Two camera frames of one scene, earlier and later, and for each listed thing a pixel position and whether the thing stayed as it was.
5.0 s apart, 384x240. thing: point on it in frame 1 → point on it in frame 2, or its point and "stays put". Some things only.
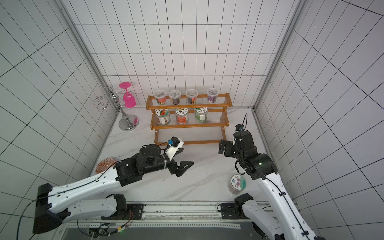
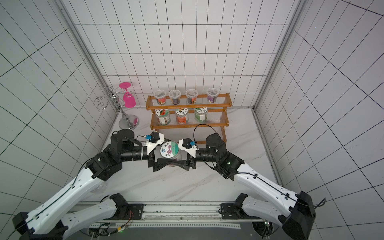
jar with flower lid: x=182 y=115 stays put
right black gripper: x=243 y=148 → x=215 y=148
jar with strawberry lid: x=163 y=116 stays put
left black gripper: x=173 y=169 → x=157 y=165
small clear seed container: x=191 y=95 stays put
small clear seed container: x=160 y=95 stays put
